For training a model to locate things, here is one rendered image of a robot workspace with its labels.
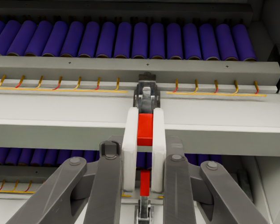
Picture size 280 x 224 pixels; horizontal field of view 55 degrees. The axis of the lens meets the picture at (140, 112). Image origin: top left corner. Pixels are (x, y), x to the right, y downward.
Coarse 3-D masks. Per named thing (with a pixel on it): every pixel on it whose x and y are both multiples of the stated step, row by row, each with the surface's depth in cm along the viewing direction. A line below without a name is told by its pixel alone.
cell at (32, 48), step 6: (42, 24) 34; (48, 24) 34; (36, 30) 33; (42, 30) 33; (48, 30) 34; (36, 36) 32; (42, 36) 32; (48, 36) 33; (30, 42) 32; (36, 42) 31; (42, 42) 32; (30, 48) 31; (36, 48) 31; (42, 48) 32; (24, 54) 31; (36, 54) 30
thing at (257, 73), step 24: (0, 72) 29; (24, 72) 29; (48, 72) 28; (72, 72) 28; (96, 72) 28; (120, 72) 28; (144, 72) 28; (168, 72) 28; (192, 72) 28; (216, 72) 27; (240, 72) 27; (264, 72) 27; (264, 96) 27
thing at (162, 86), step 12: (12, 84) 29; (24, 84) 29; (36, 84) 29; (48, 84) 29; (60, 84) 29; (72, 84) 29; (84, 84) 29; (96, 84) 29; (108, 84) 29; (120, 84) 29; (132, 84) 29; (168, 84) 29; (180, 84) 29; (192, 84) 29; (204, 84) 29
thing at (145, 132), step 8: (144, 96) 26; (144, 104) 24; (144, 112) 23; (144, 120) 22; (152, 120) 22; (144, 128) 21; (152, 128) 21; (144, 136) 20; (152, 136) 20; (144, 144) 20
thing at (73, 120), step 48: (96, 0) 36; (144, 0) 36; (192, 0) 36; (240, 0) 35; (0, 96) 29; (48, 96) 29; (96, 96) 29; (192, 96) 28; (240, 96) 28; (0, 144) 29; (48, 144) 29; (96, 144) 29; (192, 144) 28; (240, 144) 27
